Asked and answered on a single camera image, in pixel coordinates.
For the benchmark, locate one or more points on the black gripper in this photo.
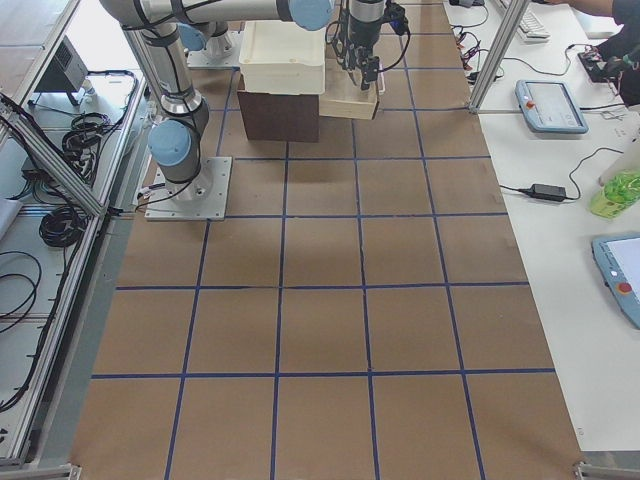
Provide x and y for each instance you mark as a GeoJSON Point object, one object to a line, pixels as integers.
{"type": "Point", "coordinates": [363, 30]}

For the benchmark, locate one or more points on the wooden drawer with white handle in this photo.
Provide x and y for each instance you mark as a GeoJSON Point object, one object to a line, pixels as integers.
{"type": "Point", "coordinates": [344, 99]}

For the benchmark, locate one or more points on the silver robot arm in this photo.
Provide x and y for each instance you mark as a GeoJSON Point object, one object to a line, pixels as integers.
{"type": "Point", "coordinates": [175, 143]}

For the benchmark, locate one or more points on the dark brown drawer cabinet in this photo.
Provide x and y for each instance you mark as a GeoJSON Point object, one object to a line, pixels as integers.
{"type": "Point", "coordinates": [279, 117]}

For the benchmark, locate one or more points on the cream plastic tray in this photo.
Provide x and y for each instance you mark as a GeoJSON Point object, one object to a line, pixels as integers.
{"type": "Point", "coordinates": [282, 58]}

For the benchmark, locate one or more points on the white keyboard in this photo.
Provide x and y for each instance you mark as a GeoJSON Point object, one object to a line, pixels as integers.
{"type": "Point", "coordinates": [531, 30]}

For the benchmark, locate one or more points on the blue teach pendant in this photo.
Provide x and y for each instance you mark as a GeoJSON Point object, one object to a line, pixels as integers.
{"type": "Point", "coordinates": [549, 107]}
{"type": "Point", "coordinates": [617, 258]}

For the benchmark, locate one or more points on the black power adapter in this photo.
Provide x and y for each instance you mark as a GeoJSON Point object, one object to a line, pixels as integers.
{"type": "Point", "coordinates": [545, 192]}

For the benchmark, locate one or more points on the green plastic bottle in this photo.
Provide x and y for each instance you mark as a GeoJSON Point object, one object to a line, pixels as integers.
{"type": "Point", "coordinates": [617, 194]}

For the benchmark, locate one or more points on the grey box on stand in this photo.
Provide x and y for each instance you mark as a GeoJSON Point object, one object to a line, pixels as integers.
{"type": "Point", "coordinates": [65, 73]}

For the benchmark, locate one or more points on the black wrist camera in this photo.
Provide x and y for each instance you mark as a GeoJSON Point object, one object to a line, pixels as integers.
{"type": "Point", "coordinates": [395, 16]}

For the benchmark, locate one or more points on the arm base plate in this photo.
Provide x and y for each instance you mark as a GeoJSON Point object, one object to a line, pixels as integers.
{"type": "Point", "coordinates": [204, 199]}
{"type": "Point", "coordinates": [221, 52]}

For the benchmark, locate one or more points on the aluminium frame post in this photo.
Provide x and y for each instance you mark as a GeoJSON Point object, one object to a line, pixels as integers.
{"type": "Point", "coordinates": [502, 40]}

